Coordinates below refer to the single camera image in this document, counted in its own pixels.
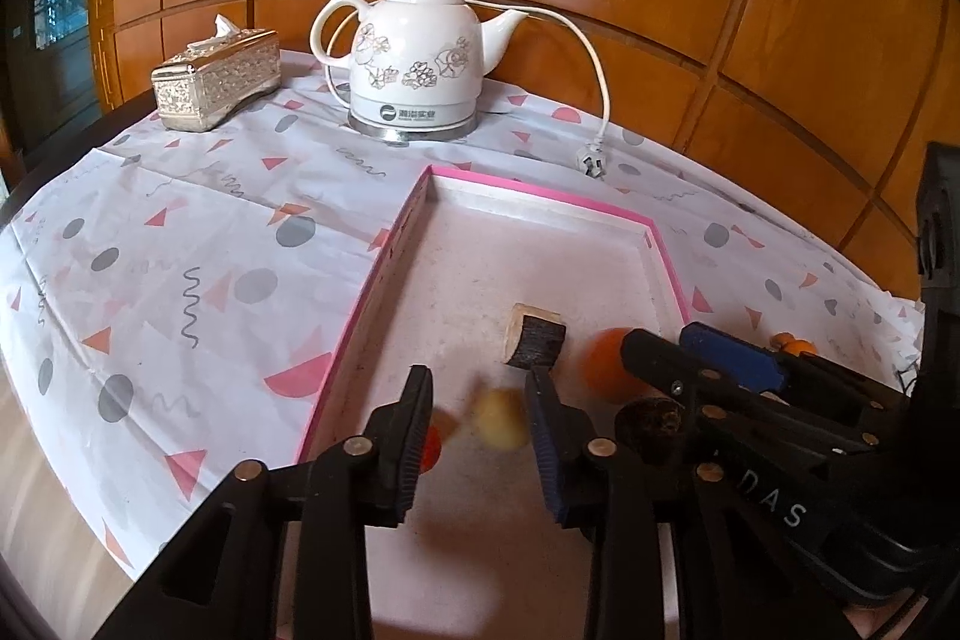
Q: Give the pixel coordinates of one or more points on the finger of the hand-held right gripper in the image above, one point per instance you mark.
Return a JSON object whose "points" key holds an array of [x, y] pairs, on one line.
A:
{"points": [[652, 359], [731, 359]]}

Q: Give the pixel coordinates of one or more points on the pink rimmed tray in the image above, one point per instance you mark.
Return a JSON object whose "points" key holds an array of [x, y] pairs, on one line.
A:
{"points": [[525, 250]]}

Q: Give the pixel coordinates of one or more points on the red cherry tomato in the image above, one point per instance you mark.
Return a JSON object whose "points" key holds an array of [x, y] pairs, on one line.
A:
{"points": [[433, 452]]}

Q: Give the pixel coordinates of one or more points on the small yellow round fruit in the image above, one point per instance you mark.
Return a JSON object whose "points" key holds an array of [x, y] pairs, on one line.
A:
{"points": [[499, 419]]}

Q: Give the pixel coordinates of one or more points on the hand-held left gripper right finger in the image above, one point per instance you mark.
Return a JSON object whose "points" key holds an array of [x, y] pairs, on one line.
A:
{"points": [[551, 460]]}

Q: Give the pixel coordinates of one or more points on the silver embossed tissue box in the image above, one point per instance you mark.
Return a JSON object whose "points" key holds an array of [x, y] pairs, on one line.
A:
{"points": [[217, 81]]}

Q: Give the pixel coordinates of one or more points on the orange mandarin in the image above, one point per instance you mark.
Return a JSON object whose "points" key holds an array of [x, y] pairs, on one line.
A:
{"points": [[604, 366], [806, 347]]}

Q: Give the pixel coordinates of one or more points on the white ceramic electric kettle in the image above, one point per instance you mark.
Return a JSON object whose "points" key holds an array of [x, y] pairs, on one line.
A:
{"points": [[420, 55]]}

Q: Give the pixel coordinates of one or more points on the white patterned tablecloth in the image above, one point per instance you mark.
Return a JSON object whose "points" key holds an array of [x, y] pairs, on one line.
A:
{"points": [[187, 220]]}

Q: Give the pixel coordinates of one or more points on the small orange fruit piece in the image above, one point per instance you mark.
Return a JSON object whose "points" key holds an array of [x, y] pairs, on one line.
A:
{"points": [[784, 338]]}

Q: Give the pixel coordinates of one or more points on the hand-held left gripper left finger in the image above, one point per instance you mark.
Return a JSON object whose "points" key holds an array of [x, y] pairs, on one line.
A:
{"points": [[411, 460]]}

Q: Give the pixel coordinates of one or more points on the dark window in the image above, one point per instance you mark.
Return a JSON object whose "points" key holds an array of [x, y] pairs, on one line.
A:
{"points": [[60, 10]]}

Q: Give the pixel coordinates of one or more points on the dark brown water chestnut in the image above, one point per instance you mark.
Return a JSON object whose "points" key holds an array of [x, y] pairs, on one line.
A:
{"points": [[645, 430]]}

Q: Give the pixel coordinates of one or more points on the purple sugarcane piece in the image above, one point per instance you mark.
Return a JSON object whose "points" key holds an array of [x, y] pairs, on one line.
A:
{"points": [[536, 340]]}

